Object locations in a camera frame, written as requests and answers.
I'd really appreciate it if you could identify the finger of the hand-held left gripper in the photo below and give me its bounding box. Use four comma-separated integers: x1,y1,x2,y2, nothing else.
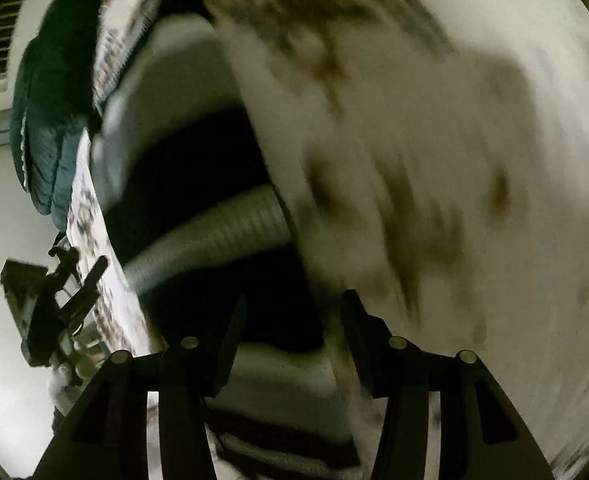
64,255,110,326
48,245,81,286

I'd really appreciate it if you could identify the striped knit sweater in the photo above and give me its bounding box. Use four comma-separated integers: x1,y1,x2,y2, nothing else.
89,0,366,472

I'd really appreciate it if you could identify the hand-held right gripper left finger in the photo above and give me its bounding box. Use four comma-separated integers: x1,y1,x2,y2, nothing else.
32,292,248,480

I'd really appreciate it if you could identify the dark green folded quilt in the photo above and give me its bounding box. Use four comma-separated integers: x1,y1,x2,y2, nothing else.
24,0,114,232

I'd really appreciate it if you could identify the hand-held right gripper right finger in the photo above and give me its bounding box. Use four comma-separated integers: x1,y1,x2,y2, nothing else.
341,288,558,480

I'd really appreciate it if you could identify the dark green pillow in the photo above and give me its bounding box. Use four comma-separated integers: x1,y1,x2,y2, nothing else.
10,35,65,211

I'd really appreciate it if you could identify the floral bedsheet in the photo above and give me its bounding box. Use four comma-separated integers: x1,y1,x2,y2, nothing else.
66,0,589,480

